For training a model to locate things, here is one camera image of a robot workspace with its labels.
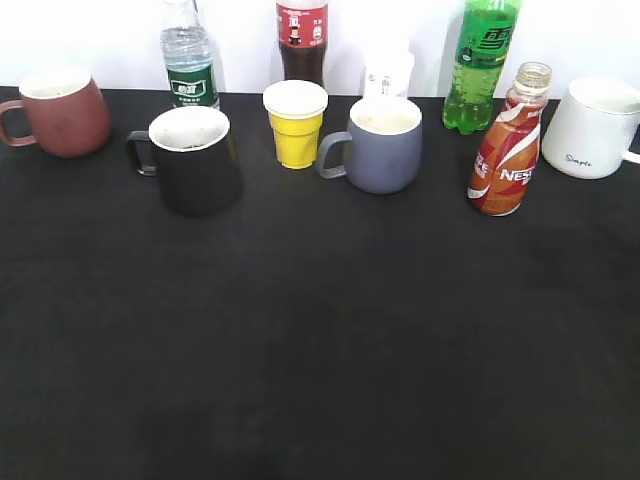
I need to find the black ceramic mug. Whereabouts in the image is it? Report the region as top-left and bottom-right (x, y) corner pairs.
(126, 106), (243, 216)

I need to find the orange Nescafe coffee bottle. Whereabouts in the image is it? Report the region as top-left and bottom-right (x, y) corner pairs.
(467, 62), (552, 216)

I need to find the grey ceramic mug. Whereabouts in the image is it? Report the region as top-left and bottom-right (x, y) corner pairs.
(316, 96), (423, 195)

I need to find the green sprite bottle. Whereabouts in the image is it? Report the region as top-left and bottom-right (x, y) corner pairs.
(442, 0), (521, 135)

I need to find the maroon ceramic mug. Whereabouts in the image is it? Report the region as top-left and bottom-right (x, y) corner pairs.
(1, 65), (112, 158)

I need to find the white ceramic mug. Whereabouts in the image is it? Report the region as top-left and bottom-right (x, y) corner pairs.
(541, 77), (639, 180)

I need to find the yellow plastic cup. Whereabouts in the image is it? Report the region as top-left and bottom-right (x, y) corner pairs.
(263, 80), (328, 170)

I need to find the cola bottle red label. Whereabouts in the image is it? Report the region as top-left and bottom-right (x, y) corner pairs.
(275, 0), (329, 86)

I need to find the clear water bottle green label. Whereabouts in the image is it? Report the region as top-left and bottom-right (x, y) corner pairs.
(160, 0), (220, 109)

